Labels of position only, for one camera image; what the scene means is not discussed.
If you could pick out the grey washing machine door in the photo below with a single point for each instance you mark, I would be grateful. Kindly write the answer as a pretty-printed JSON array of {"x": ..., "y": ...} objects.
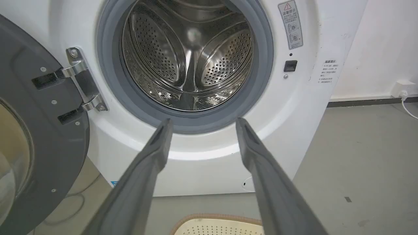
[{"x": 42, "y": 130}]

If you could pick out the grey warning sticker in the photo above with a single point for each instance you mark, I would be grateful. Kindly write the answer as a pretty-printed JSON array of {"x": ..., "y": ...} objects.
[{"x": 290, "y": 23}]

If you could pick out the white front-load washing machine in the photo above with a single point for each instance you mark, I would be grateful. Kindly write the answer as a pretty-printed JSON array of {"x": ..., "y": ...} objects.
[{"x": 287, "y": 124}]

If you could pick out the cream perforated laundry basket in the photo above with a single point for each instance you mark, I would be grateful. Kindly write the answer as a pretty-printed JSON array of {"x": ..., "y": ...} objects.
[{"x": 218, "y": 227}]

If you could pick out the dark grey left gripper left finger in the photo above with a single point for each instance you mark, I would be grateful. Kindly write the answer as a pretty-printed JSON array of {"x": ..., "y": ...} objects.
[{"x": 137, "y": 186}]

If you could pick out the white wall power socket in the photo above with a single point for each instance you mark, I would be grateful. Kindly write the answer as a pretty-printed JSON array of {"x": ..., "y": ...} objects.
[{"x": 403, "y": 88}]

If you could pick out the silver metal washing machine door hinge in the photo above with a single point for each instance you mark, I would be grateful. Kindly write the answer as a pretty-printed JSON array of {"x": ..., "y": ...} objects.
[{"x": 83, "y": 80}]

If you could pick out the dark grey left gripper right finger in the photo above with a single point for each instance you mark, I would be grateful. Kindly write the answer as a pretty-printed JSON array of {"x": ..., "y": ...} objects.
[{"x": 274, "y": 186}]

